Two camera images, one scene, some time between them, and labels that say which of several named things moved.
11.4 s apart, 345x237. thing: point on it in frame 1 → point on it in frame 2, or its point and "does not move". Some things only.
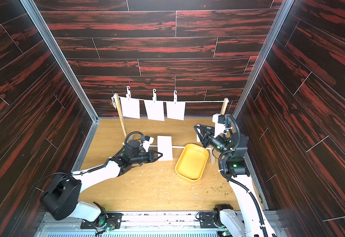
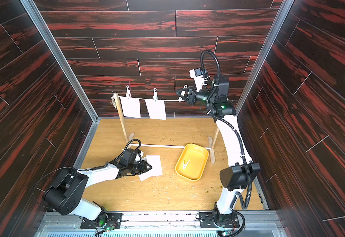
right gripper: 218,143 → 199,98
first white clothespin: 128,95 does not move
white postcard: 154,111 does not move
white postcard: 175,111 → 155,162
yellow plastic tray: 192,162 does not move
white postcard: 164,146 → 150,173
